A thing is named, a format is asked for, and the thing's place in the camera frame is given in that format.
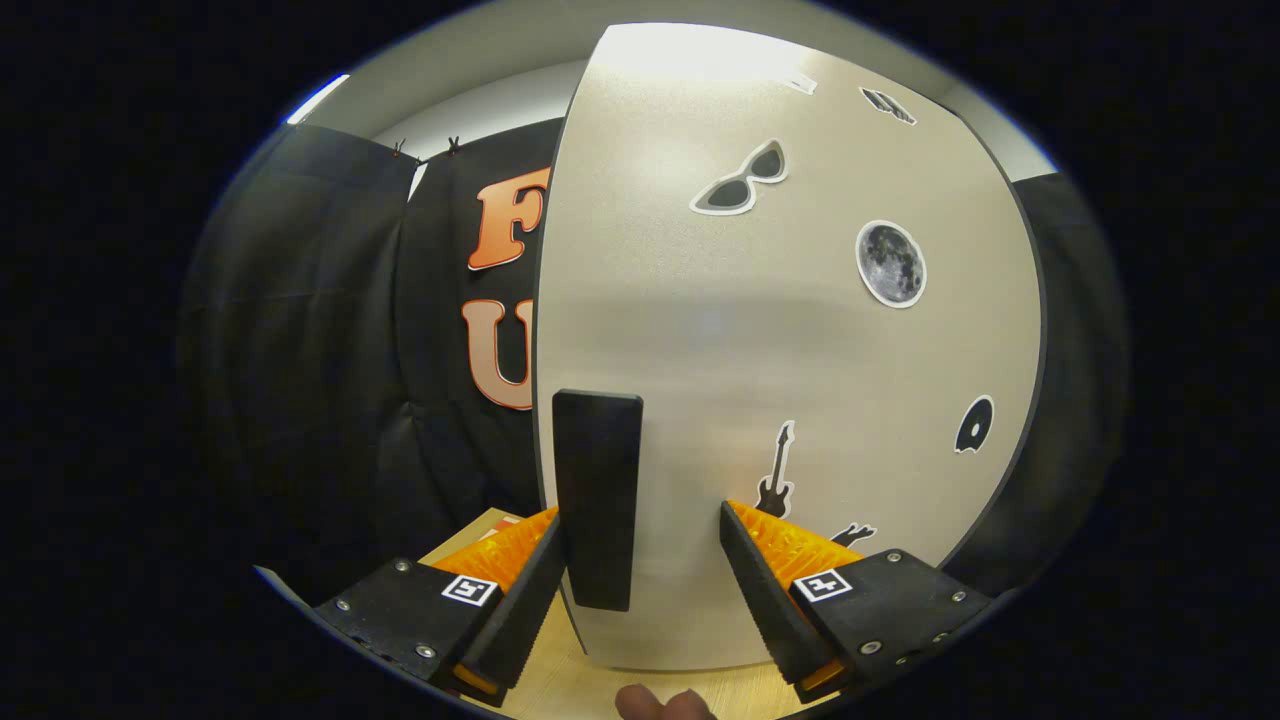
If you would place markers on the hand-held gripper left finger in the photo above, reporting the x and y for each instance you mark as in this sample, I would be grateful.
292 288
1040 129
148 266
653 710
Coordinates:
525 600

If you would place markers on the beige shoe cabinet door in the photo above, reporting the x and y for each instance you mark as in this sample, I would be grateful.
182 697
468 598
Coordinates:
700 330

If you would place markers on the cream and orange cover book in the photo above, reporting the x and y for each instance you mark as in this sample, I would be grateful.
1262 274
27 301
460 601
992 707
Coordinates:
505 518

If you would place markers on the narrow ceiling light strip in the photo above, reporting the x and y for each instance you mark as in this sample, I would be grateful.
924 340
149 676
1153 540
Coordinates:
318 98

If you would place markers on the black backdrop cloth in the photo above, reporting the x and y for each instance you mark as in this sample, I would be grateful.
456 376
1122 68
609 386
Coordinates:
300 350

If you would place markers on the row of black cloth clips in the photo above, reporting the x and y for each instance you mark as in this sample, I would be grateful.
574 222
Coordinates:
453 144

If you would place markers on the dark grey shoe cabinet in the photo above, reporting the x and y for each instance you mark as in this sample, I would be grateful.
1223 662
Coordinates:
1042 340

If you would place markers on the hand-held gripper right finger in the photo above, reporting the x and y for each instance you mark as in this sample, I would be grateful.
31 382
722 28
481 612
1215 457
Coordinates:
765 590

